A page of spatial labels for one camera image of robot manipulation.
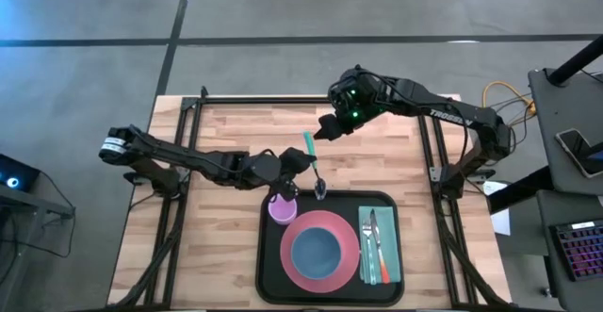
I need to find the teal napkin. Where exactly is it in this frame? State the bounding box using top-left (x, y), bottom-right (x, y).
top-left (357, 205), bottom-right (402, 285)

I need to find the yellow cable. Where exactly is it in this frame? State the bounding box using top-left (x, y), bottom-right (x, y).
top-left (481, 80), bottom-right (537, 116)

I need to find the black box with blue light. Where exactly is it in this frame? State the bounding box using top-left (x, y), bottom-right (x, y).
top-left (0, 154), bottom-right (41, 193)

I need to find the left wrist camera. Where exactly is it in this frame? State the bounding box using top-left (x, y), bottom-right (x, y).
top-left (276, 178), bottom-right (301, 201)

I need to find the backlit keyboard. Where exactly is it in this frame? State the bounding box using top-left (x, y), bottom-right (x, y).
top-left (549, 220), bottom-right (603, 283)

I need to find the spoon with teal handle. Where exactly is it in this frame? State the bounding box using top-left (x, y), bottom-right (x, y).
top-left (301, 131), bottom-right (328, 202)

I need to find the black aluminium table frame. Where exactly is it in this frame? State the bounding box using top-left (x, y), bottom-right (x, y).
top-left (106, 85), bottom-right (514, 312)

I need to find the dark grey desk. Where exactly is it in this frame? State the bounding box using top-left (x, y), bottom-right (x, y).
top-left (536, 189), bottom-right (603, 312)

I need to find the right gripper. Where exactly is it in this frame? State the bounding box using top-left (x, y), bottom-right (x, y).
top-left (313, 112), bottom-right (360, 141)

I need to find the fork with teal handle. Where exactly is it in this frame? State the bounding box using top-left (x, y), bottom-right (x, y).
top-left (361, 222), bottom-right (378, 286)

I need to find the black pole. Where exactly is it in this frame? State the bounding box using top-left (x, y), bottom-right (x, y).
top-left (548, 35), bottom-right (603, 87)

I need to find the black plastic tray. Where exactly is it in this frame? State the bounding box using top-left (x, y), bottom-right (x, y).
top-left (255, 189), bottom-right (405, 307)

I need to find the knife with orange handle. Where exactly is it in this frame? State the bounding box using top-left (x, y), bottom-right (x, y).
top-left (369, 208), bottom-right (391, 285)

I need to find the black stand beam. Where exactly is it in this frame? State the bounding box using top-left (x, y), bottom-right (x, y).
top-left (486, 165), bottom-right (543, 215)

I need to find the purple cup with handle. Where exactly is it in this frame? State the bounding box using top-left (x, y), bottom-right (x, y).
top-left (267, 193), bottom-right (299, 227)

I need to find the grey metal stand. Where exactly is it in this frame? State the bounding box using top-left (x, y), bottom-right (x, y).
top-left (0, 184), bottom-right (76, 312)

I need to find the pink round plate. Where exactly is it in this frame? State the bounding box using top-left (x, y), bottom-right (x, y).
top-left (279, 209), bottom-right (362, 294)

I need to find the white paper sheet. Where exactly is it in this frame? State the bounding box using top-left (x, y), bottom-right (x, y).
top-left (482, 179), bottom-right (513, 237)

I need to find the black smartphone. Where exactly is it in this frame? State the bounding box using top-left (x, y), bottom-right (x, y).
top-left (554, 127), bottom-right (603, 179)

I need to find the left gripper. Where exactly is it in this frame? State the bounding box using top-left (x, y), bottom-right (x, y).
top-left (279, 146), bottom-right (318, 174)

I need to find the blue bowl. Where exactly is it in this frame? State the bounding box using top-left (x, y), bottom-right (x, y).
top-left (290, 226), bottom-right (342, 281)

